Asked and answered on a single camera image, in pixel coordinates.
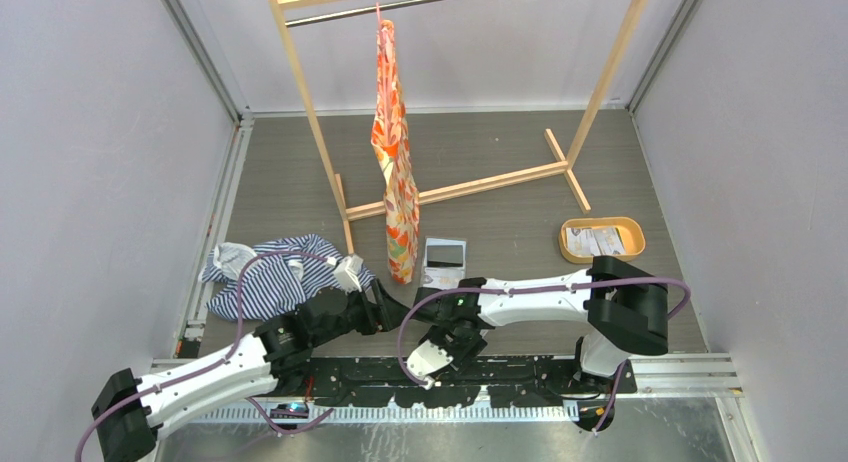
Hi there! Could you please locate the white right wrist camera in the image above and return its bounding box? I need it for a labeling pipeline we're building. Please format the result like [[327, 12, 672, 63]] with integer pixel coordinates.
[[405, 340, 453, 390]]

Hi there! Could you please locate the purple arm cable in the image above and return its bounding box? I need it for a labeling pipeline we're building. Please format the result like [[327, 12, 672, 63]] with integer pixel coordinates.
[[396, 276, 693, 434], [74, 250, 346, 462]]

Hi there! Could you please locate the tan oval tray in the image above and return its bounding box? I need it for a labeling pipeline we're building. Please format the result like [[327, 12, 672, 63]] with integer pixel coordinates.
[[558, 217, 646, 265]]

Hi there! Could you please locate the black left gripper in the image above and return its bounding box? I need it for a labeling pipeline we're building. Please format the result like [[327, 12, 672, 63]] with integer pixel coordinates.
[[312, 278, 410, 347]]

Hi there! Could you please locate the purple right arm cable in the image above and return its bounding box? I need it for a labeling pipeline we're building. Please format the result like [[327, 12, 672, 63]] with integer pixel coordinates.
[[396, 276, 693, 434]]

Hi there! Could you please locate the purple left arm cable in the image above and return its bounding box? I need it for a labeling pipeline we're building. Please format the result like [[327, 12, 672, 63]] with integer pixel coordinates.
[[74, 250, 346, 462]]

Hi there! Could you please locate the lower silver VIP card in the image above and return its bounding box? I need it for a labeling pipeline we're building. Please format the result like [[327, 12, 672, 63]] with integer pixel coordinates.
[[592, 226, 626, 255]]

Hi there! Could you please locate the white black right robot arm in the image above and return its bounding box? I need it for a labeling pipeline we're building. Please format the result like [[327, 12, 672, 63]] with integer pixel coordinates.
[[404, 256, 672, 393]]

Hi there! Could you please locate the orange floral garment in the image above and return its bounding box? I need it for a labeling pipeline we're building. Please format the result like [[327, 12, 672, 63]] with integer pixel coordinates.
[[371, 19, 420, 284]]

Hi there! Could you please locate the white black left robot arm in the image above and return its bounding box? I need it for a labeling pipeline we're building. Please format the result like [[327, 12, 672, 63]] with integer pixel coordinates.
[[86, 281, 409, 461]]

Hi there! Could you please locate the blue white striped shirt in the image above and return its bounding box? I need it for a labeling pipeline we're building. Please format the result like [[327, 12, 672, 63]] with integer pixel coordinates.
[[198, 234, 343, 322]]

